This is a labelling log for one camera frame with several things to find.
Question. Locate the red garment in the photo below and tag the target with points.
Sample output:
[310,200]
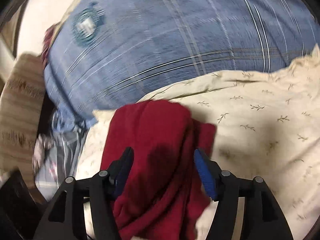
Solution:
[155,135]

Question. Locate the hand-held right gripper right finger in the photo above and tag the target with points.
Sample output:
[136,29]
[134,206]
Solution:
[205,172]

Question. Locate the dark red cloth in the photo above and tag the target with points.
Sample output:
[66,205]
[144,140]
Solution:
[48,41]

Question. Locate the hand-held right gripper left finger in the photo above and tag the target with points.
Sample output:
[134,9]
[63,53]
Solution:
[123,170]

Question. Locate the crumpled pale pink cloth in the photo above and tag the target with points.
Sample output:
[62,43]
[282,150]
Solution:
[41,143]

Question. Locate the grey blanket with pink star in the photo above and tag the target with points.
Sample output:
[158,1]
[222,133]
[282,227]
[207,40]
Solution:
[58,155]

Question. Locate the cream floral bed sheet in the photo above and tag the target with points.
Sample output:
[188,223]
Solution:
[262,130]

